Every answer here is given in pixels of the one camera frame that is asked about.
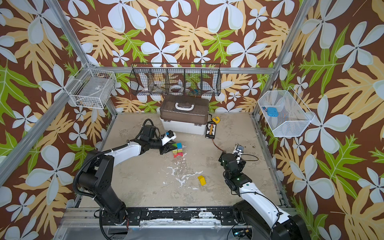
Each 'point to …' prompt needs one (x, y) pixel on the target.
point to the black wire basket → (199, 79)
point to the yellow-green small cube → (180, 151)
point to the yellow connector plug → (216, 119)
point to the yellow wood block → (202, 180)
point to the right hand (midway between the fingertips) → (229, 153)
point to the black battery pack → (210, 131)
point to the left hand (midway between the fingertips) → (174, 142)
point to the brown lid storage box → (184, 115)
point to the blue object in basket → (272, 111)
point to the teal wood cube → (179, 145)
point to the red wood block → (180, 154)
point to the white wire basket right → (294, 115)
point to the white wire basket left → (92, 88)
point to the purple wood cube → (178, 149)
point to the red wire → (216, 145)
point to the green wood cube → (175, 144)
